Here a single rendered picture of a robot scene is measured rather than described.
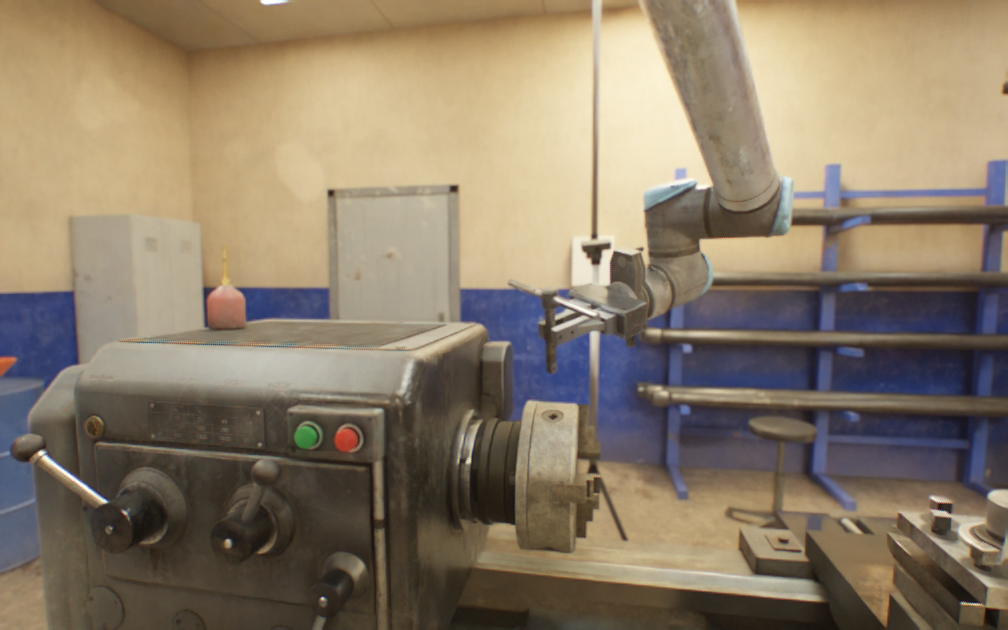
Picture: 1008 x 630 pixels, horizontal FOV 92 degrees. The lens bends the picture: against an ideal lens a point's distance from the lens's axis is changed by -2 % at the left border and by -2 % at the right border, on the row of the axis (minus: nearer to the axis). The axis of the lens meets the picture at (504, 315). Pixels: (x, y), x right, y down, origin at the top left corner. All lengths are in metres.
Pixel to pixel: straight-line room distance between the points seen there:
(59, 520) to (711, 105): 1.12
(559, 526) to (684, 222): 0.53
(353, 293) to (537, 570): 3.43
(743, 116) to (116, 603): 1.13
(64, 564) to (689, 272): 1.13
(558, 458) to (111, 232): 3.75
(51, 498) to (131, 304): 3.09
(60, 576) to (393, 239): 3.40
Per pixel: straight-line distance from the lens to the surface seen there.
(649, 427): 4.05
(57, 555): 1.12
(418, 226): 4.09
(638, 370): 3.94
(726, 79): 0.66
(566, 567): 1.16
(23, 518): 3.57
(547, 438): 0.82
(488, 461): 0.86
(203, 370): 0.85
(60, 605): 1.16
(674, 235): 0.91
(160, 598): 1.00
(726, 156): 0.74
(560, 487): 0.80
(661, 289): 0.88
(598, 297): 0.84
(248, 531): 0.75
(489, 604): 1.25
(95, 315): 4.34
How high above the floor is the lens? 1.44
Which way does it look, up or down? 4 degrees down
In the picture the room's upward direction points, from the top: straight up
